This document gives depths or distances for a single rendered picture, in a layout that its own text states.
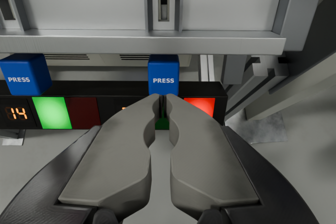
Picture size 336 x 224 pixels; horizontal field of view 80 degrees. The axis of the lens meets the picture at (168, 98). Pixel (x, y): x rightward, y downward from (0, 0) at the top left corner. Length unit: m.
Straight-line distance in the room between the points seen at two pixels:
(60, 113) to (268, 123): 0.84
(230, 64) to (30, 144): 0.91
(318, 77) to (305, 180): 0.54
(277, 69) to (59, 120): 0.24
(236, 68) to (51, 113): 0.18
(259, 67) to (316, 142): 0.82
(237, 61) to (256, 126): 0.73
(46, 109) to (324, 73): 0.52
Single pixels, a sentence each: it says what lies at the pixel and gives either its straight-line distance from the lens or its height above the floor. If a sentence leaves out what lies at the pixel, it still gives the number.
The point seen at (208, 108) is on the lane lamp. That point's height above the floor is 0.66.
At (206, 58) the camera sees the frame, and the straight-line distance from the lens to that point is 0.62.
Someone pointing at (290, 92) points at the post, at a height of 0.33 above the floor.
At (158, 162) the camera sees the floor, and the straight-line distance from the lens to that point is 0.85.
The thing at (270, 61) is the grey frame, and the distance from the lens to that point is 0.26.
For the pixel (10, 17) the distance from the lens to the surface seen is 0.20.
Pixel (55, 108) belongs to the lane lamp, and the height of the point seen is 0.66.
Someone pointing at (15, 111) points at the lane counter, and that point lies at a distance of 0.24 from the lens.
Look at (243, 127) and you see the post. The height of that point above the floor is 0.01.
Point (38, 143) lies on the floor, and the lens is 1.00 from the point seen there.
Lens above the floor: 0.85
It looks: 72 degrees down
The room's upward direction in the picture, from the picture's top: 2 degrees clockwise
